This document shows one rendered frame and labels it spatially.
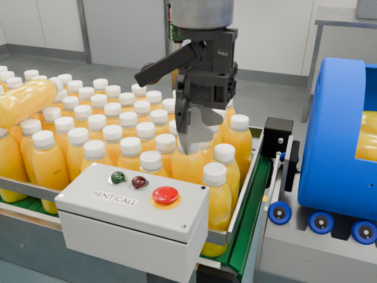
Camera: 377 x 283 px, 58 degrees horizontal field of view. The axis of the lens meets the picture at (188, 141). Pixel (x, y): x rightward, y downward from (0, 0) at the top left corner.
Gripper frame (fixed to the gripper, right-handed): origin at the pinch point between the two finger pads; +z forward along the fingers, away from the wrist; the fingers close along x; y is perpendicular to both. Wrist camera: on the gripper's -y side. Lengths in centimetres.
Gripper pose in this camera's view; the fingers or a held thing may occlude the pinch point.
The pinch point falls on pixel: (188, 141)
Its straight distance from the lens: 61.2
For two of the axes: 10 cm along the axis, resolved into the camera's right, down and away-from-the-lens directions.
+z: 0.0, 8.7, 5.0
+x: 3.3, -4.7, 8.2
